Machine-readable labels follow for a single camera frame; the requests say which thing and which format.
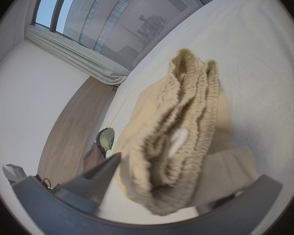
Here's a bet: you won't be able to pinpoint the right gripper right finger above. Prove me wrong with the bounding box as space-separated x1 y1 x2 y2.
196 190 244 216

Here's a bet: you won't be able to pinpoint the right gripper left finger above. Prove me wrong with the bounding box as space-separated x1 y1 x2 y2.
54 152 122 209

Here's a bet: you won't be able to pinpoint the tan shorts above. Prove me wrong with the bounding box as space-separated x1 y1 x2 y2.
112 48 259 216

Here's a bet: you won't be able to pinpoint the bed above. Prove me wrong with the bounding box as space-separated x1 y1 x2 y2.
38 0 294 220

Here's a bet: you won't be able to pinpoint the brown garment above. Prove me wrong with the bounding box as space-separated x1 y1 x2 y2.
83 142 106 173

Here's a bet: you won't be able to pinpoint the black garment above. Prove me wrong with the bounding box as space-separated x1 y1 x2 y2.
96 131 107 159

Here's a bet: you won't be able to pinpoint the green garment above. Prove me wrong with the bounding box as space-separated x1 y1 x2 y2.
100 127 115 151

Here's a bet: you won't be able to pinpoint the pale green curtain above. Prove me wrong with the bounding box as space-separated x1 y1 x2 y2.
25 25 130 87

